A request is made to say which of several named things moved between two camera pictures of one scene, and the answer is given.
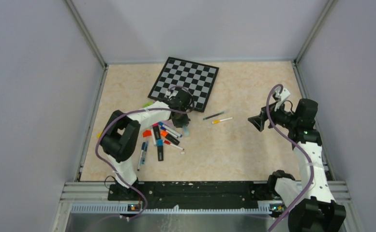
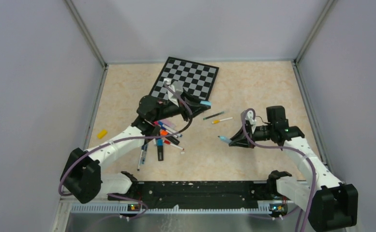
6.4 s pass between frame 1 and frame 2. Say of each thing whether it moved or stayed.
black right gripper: moved
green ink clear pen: stayed
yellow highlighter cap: stayed
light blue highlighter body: moved
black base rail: stayed
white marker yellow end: stayed
